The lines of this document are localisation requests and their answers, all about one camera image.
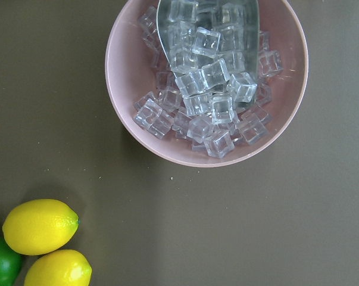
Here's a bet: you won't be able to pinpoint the green lime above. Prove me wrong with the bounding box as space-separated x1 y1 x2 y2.
0 237 23 285

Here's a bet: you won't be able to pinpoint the yellow lemon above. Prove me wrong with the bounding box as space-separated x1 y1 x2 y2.
24 250 92 285
2 199 79 256

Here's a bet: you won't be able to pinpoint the pink bowl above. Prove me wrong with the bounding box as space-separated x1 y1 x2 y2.
105 1 308 167

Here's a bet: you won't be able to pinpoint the clear ice cubes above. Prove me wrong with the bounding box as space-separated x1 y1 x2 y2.
133 1 282 158

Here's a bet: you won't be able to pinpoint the metal ice scoop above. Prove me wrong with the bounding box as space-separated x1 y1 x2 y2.
156 1 260 109

